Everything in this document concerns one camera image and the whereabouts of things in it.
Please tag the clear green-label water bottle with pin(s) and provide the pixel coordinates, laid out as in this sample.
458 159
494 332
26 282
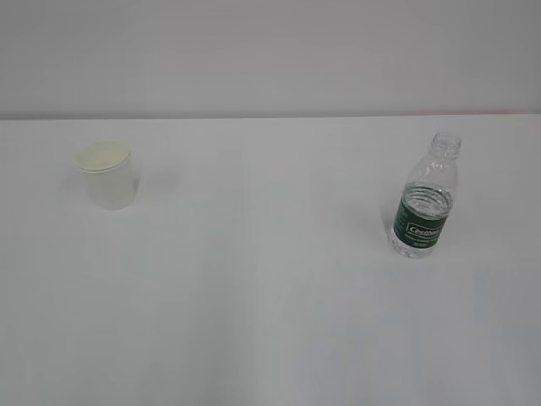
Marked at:
427 198

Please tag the white paper cup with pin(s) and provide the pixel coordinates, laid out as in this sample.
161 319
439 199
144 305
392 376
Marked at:
108 174

